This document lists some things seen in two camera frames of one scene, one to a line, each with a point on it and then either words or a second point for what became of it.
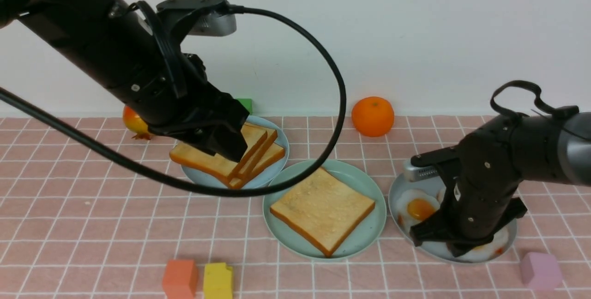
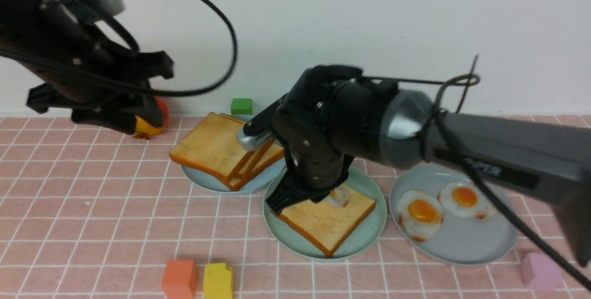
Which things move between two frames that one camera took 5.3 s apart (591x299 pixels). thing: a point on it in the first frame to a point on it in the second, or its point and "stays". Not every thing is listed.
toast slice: (322, 209) stays
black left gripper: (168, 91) to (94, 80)
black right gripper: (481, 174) to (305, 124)
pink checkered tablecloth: (73, 226) stays
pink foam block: (540, 270) stays
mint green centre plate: (295, 242) stays
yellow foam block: (218, 281) stays
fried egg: (487, 251) to (339, 198)
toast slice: (219, 167) stays
